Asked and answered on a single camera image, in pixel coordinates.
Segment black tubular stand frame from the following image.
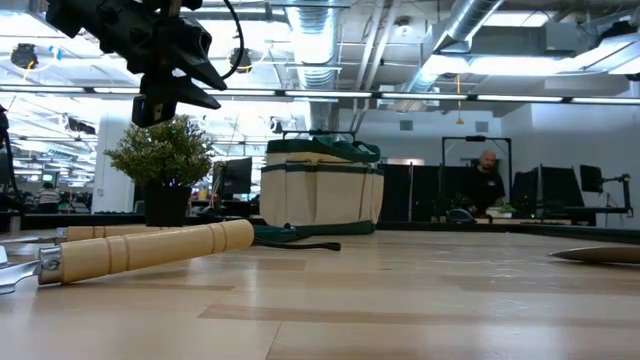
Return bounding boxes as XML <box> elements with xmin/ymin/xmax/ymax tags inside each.
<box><xmin>440</xmin><ymin>135</ymin><xmax>514</xmax><ymax>201</ymax></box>

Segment green potted plant black pot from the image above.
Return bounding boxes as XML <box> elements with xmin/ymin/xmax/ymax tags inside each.
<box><xmin>103</xmin><ymin>113</ymin><xmax>217</xmax><ymax>229</ymax></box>

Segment green-handled pruning shears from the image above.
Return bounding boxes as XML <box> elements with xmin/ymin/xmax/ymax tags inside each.
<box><xmin>252</xmin><ymin>223</ymin><xmax>314</xmax><ymax>246</ymax></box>

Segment black table side rail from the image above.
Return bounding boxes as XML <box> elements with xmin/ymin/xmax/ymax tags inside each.
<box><xmin>0</xmin><ymin>212</ymin><xmax>640</xmax><ymax>246</ymax></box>

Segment cream green canvas gardening bag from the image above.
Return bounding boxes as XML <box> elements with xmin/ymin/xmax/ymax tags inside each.
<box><xmin>259</xmin><ymin>135</ymin><xmax>386</xmax><ymax>237</ymax></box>

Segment black ceiling fixture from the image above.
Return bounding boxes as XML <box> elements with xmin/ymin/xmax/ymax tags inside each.
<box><xmin>228</xmin><ymin>47</ymin><xmax>254</xmax><ymax>74</ymax></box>
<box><xmin>9</xmin><ymin>43</ymin><xmax>39</xmax><ymax>71</ymax></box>

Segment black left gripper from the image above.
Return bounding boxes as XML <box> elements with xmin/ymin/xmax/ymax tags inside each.
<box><xmin>99</xmin><ymin>0</ymin><xmax>229</xmax><ymax>129</ymax></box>

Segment long ceiling light bar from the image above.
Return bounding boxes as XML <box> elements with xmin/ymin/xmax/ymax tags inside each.
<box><xmin>0</xmin><ymin>83</ymin><xmax>640</xmax><ymax>105</ymax></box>

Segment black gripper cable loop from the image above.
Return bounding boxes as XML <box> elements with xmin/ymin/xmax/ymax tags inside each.
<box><xmin>219</xmin><ymin>0</ymin><xmax>247</xmax><ymax>81</ymax></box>

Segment wooden-handled trowel with black strap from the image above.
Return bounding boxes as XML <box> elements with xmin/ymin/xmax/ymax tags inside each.
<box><xmin>54</xmin><ymin>224</ymin><xmax>342</xmax><ymax>252</ymax></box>

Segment person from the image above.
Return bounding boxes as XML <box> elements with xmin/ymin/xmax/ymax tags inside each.
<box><xmin>462</xmin><ymin>149</ymin><xmax>507</xmax><ymax>217</ymax></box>
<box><xmin>37</xmin><ymin>181</ymin><xmax>61</xmax><ymax>214</ymax></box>

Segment black computer monitor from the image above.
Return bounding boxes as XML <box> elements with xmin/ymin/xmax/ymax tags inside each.
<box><xmin>512</xmin><ymin>168</ymin><xmax>542</xmax><ymax>214</ymax></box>
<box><xmin>219</xmin><ymin>156</ymin><xmax>254</xmax><ymax>202</ymax></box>
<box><xmin>538</xmin><ymin>165</ymin><xmax>586</xmax><ymax>211</ymax></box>

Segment black partition panel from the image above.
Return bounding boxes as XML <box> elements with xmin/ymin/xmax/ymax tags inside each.
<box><xmin>378</xmin><ymin>163</ymin><xmax>471</xmax><ymax>224</ymax></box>

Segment small black monitor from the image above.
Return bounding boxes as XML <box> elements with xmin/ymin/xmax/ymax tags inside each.
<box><xmin>579</xmin><ymin>164</ymin><xmax>605</xmax><ymax>194</ymax></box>

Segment garden tool pale wooden handle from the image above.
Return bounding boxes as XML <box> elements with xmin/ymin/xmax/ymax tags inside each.
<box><xmin>0</xmin><ymin>218</ymin><xmax>256</xmax><ymax>296</ymax></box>

